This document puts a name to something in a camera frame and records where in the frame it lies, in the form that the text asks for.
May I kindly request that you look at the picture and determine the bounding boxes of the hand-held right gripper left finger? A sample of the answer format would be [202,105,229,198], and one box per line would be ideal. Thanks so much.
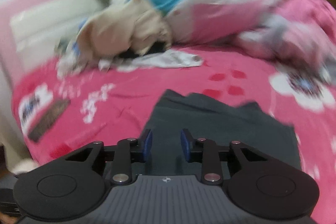
[64,129,153,186]

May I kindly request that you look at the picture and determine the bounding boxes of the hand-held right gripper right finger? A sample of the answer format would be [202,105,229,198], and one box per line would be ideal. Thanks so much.
[180,128,265,186]

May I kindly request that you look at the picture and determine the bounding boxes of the dark grey pants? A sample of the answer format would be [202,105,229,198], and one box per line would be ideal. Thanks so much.
[144,90,302,178]

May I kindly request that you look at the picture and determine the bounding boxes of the white fluffy cloth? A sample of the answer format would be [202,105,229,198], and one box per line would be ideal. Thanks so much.
[13,158,36,174]

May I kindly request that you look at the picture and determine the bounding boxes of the pink floral blanket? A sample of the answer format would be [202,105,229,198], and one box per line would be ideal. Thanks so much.
[10,42,336,224]

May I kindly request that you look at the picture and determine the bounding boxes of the blue white patterned cloth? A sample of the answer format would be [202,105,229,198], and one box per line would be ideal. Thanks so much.
[55,17,90,77]

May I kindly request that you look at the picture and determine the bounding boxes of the beige garment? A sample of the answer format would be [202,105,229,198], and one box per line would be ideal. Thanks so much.
[76,0,174,60]

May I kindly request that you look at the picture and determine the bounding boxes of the pink white quilt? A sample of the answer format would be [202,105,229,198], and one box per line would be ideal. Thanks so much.
[168,0,336,83]

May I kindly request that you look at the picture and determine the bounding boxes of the pink white headboard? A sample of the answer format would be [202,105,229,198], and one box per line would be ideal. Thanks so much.
[0,0,118,56]

